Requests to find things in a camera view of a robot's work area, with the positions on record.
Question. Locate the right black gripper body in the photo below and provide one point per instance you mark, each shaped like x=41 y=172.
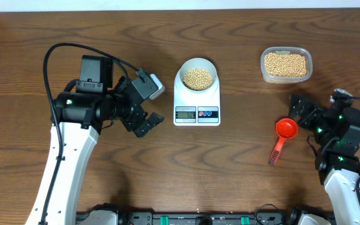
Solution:
x=320 y=125

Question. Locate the clear plastic container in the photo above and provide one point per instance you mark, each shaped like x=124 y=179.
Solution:
x=287 y=80

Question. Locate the red plastic measuring scoop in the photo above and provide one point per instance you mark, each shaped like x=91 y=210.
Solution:
x=286 y=128

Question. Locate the soybeans in bowl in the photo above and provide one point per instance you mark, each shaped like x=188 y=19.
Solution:
x=198 y=79

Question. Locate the white digital kitchen scale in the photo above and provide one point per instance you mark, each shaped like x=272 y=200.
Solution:
x=196 y=108

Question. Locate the soybeans in container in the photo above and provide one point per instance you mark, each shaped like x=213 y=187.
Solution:
x=285 y=65

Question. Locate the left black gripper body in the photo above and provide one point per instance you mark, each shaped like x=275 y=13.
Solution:
x=130 y=115

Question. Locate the grey round bowl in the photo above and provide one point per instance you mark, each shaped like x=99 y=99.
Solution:
x=199 y=63

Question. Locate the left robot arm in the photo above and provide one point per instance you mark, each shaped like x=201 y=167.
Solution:
x=78 y=116

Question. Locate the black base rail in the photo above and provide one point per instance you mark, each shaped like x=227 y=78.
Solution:
x=148 y=218

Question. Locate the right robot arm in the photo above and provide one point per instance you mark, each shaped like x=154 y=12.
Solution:
x=336 y=129

